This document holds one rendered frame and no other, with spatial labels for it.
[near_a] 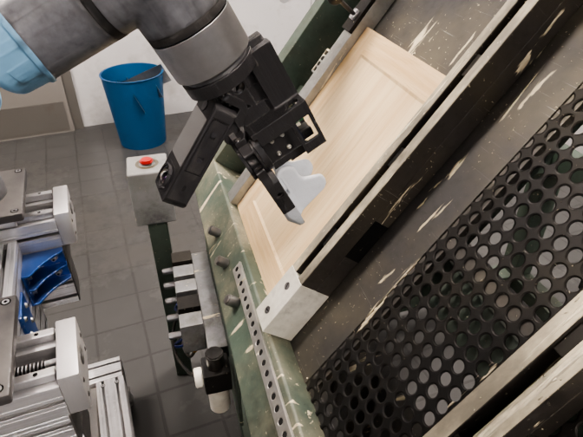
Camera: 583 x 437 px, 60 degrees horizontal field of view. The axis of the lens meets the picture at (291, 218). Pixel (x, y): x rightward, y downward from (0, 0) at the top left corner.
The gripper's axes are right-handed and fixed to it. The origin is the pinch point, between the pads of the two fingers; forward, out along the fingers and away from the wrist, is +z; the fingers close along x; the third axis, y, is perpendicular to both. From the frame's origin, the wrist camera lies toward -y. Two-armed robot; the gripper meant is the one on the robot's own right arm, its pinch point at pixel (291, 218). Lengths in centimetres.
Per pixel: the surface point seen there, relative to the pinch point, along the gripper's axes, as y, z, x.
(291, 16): 97, 122, 357
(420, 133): 25.3, 15.6, 17.8
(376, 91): 31, 22, 45
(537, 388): 10.9, 18.3, -23.2
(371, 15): 43, 17, 65
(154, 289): -71, 111, 147
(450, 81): 33.8, 11.8, 19.7
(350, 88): 29, 24, 55
